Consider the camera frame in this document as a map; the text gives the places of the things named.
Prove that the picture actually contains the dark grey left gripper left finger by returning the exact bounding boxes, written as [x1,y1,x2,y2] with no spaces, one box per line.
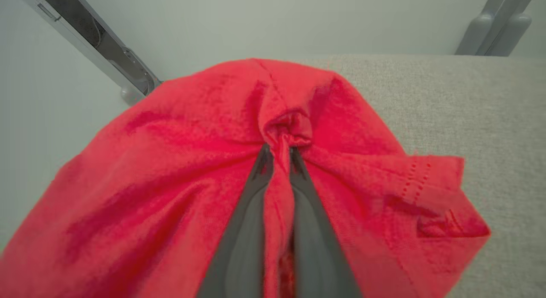
[196,143,274,298]

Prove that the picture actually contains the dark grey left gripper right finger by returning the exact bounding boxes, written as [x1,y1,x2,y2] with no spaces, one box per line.
[289,146,363,298]

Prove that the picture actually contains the red and white basketball jersey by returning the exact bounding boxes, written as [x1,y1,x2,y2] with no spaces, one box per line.
[0,58,492,298]

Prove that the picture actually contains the beige fabric mat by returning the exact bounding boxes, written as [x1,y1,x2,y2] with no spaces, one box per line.
[294,55,546,298]

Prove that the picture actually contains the silver metal table leg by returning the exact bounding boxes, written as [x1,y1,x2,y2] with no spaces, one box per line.
[15,0,163,105]

